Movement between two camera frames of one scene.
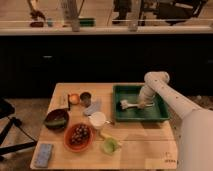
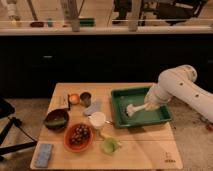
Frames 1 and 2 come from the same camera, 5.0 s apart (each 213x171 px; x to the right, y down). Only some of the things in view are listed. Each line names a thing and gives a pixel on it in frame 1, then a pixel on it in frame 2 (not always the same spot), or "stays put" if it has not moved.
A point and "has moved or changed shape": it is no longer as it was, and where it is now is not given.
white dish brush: x=124 y=105 -> x=130 y=109
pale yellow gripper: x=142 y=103 -> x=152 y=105
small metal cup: x=85 y=99 stays put
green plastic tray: x=158 y=112 has moved or changed shape
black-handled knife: x=69 y=102 stays put
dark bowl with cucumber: x=57 y=120 stays put
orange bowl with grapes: x=79 y=137 stays put
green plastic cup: x=109 y=146 stays put
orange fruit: x=74 y=99 stays put
